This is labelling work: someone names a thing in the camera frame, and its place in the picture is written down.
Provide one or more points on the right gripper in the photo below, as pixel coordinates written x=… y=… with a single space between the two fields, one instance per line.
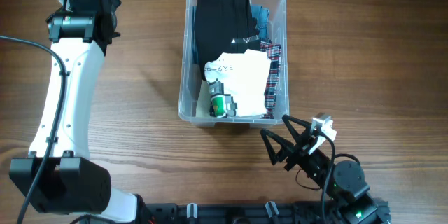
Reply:
x=303 y=142

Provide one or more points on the plaid shirt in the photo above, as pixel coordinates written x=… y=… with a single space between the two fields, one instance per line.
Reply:
x=274 y=54

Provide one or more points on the white t-shirt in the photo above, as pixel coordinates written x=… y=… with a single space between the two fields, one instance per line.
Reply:
x=237 y=83

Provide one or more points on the cream cloth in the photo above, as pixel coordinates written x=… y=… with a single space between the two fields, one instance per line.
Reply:
x=203 y=102

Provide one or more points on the blue denim jeans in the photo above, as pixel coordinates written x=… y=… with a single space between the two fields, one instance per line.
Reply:
x=262 y=18

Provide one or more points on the black garment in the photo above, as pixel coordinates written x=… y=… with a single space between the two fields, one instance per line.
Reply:
x=221 y=26

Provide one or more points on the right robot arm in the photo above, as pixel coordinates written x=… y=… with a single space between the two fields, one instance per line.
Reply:
x=345 y=196

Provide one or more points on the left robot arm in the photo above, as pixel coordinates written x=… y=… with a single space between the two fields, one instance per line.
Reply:
x=57 y=175

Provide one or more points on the clear plastic storage container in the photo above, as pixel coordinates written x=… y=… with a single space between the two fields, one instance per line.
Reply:
x=191 y=79

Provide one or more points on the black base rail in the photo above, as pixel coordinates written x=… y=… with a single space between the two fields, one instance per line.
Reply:
x=270 y=212

